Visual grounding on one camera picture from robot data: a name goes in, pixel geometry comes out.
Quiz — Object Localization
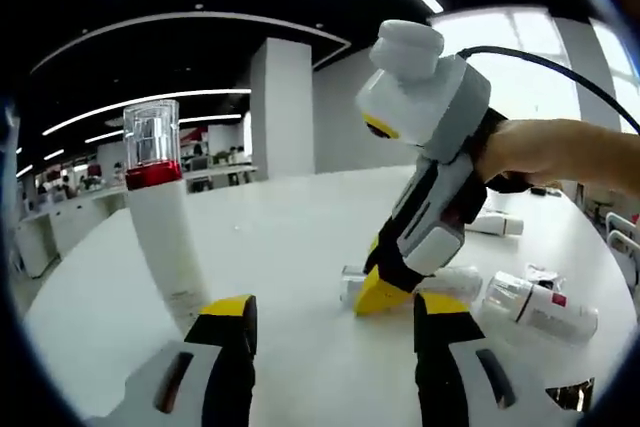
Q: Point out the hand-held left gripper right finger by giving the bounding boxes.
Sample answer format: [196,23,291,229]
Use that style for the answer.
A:
[413,291,566,427]

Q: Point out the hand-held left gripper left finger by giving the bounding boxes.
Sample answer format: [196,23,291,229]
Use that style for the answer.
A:
[84,293,259,427]

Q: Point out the white red-label skincare bottle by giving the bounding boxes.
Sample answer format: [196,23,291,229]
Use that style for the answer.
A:
[339,264,484,309]
[481,270,600,345]

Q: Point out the gold foil skincare sachet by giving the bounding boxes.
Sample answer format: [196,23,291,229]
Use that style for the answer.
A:
[544,375,597,414]

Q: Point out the white skincare tube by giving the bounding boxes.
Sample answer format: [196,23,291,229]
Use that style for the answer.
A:
[464,211,526,238]

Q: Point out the tall white red-collared skincare bottle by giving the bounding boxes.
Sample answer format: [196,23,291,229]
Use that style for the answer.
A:
[122,99,212,311]

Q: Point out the person's right hand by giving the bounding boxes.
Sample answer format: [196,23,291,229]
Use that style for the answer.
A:
[486,118,550,184]

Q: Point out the large bright window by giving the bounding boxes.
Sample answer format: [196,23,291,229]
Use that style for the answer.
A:
[589,16,640,123]
[429,7,564,83]

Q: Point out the white square pillar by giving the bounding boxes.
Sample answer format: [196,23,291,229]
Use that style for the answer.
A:
[250,36,317,178]

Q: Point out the row of white desks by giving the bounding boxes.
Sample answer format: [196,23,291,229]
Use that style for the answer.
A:
[14,164,259,279]

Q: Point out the white office chair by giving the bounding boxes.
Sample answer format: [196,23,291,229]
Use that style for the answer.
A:
[603,211,640,273]

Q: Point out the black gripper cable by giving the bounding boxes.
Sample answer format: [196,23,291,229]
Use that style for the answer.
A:
[457,45,640,137]

